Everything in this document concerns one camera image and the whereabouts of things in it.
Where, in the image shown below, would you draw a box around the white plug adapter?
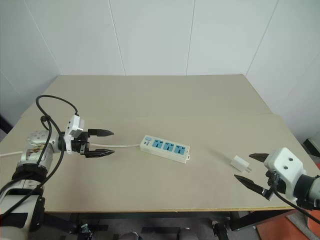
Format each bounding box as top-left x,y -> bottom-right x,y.
230,155 -> 253,174

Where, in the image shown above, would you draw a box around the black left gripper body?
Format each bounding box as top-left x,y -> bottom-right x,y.
70,130 -> 91,159

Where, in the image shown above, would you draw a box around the black metal table frame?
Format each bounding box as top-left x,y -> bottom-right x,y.
43,209 -> 296,240

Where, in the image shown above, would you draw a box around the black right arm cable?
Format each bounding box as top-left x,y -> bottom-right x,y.
270,174 -> 320,225

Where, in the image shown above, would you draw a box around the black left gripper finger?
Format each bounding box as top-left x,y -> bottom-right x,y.
84,149 -> 116,159
88,128 -> 116,138

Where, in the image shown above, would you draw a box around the black object by wall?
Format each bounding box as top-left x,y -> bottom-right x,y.
0,111 -> 14,136

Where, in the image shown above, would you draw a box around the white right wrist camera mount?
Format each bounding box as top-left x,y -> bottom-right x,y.
263,147 -> 307,204

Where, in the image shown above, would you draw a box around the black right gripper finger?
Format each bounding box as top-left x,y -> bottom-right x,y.
233,174 -> 273,201
248,152 -> 270,165

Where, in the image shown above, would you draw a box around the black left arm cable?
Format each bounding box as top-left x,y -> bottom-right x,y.
0,94 -> 81,219

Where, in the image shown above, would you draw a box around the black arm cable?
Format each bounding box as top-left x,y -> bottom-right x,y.
270,174 -> 320,225
0,94 -> 81,219

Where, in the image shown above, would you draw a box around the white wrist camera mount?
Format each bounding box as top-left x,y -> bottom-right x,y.
263,147 -> 307,204
63,114 -> 86,155

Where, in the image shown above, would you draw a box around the white power strip cord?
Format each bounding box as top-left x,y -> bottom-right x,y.
0,142 -> 141,158

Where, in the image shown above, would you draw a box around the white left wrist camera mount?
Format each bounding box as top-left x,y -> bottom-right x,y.
63,114 -> 86,155

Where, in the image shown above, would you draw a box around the black and white equipment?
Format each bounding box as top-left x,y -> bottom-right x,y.
302,136 -> 320,161

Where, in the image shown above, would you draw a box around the dark rounded shape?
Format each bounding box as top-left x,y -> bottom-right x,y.
123,230 -> 195,240

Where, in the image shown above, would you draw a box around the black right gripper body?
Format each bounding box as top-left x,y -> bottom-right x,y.
264,170 -> 288,196

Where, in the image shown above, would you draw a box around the white power strip blue sockets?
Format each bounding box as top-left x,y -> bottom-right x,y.
139,134 -> 192,165

